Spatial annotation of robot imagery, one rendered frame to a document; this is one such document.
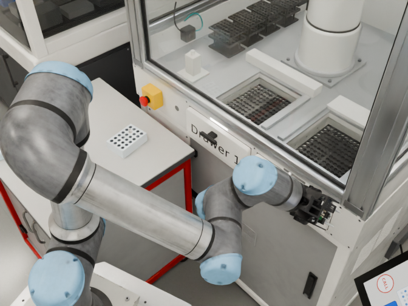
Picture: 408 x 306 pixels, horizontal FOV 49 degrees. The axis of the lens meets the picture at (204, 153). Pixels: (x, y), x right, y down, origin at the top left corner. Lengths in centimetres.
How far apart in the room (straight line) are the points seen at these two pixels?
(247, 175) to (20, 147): 40
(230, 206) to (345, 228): 52
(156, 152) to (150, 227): 89
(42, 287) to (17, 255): 141
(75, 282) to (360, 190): 72
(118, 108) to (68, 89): 107
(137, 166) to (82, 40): 68
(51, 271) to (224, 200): 40
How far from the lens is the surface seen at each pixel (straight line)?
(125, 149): 162
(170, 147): 166
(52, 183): 72
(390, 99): 103
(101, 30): 206
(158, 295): 131
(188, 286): 218
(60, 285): 103
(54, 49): 197
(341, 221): 133
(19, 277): 237
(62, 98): 77
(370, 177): 117
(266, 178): 85
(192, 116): 155
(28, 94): 78
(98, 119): 182
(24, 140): 72
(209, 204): 91
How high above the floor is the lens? 192
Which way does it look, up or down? 45 degrees down
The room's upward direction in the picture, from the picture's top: straight up
